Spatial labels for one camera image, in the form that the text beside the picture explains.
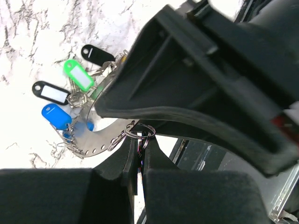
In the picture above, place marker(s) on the plain black key tag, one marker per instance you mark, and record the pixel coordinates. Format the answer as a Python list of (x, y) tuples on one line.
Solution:
[(95, 55)]

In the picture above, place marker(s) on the green key tag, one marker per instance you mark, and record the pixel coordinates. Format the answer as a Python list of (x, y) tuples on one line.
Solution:
[(78, 75)]

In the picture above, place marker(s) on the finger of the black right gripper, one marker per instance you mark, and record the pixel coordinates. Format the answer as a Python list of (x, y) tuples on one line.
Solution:
[(188, 85)]

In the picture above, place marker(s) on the aluminium extrusion frame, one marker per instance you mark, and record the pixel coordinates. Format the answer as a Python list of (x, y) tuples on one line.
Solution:
[(281, 198)]

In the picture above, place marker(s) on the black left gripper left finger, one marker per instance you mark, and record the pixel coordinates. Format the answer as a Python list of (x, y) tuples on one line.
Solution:
[(100, 195)]

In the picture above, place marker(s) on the black key tag white label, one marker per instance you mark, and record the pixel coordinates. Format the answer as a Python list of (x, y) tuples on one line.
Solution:
[(50, 92)]

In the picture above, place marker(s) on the blue key tag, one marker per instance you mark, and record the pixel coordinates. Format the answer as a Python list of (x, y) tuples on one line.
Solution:
[(56, 116)]

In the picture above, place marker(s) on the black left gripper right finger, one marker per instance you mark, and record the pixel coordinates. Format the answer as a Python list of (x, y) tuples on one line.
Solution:
[(175, 196)]

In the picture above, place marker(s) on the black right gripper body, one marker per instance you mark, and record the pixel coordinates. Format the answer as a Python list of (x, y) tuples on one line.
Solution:
[(266, 46)]

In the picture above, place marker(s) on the silver key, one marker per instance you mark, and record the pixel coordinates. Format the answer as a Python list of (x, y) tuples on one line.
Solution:
[(77, 98)]

